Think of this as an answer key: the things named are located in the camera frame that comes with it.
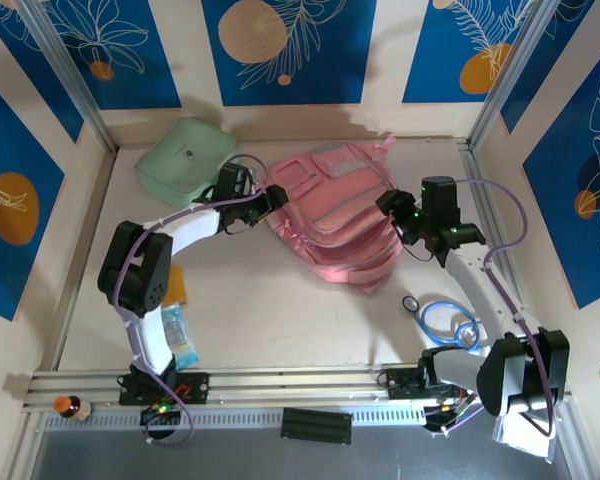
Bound pink backpack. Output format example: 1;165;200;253
264;134;404;296

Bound mint green zip case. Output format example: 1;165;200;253
134;117;240;209

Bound blue stethoscope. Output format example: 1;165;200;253
401;294;484;351

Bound orange envelope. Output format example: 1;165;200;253
169;265;188;305

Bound blue plastic wipes packet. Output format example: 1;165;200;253
160;305;200;371

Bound small black controller board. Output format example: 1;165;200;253
139;403;182;427
423;399;477;432

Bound perforated metal strip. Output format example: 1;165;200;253
42;407;426;432

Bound black slotted block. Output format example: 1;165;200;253
281;407;353;445

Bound clear bag white contents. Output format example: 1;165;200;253
493;417;555;460

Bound brown bottle orange cap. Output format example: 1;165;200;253
53;394;92;421

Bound aluminium side rail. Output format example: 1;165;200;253
457;138;540;362

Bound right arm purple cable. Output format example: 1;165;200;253
424;178;556;437

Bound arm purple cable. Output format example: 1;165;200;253
114;154;274;448
424;178;556;437

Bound aluminium corner post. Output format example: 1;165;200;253
467;0;567;149
17;0;119;154

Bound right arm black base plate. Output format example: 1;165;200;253
379;367;479;401

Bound aluminium front rail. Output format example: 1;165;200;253
22;367;574;416

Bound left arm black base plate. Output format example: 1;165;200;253
118;372;211;406

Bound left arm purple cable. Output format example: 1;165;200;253
114;154;274;448

